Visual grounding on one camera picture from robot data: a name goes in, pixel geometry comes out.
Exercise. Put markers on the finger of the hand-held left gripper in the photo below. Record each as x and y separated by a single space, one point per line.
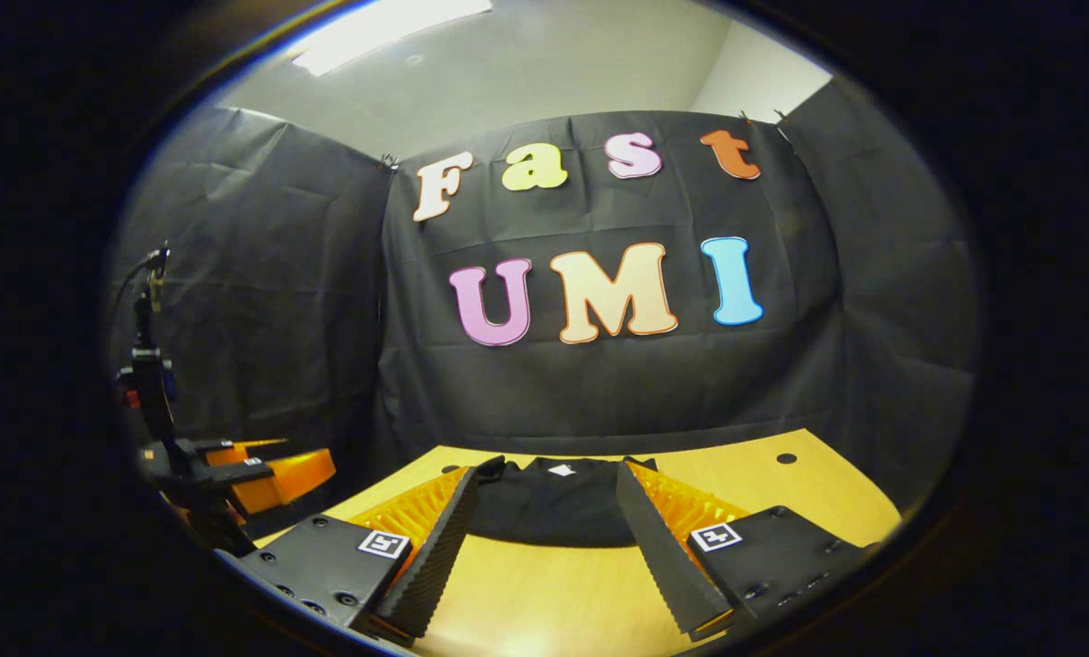
225 453
293 474

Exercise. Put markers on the black coat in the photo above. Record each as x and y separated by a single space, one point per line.
553 506

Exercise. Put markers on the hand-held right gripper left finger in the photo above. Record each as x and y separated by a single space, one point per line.
439 557

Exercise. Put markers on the black backdrop cloth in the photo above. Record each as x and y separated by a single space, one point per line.
599 383

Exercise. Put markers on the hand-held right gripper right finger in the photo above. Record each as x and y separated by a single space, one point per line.
663 566

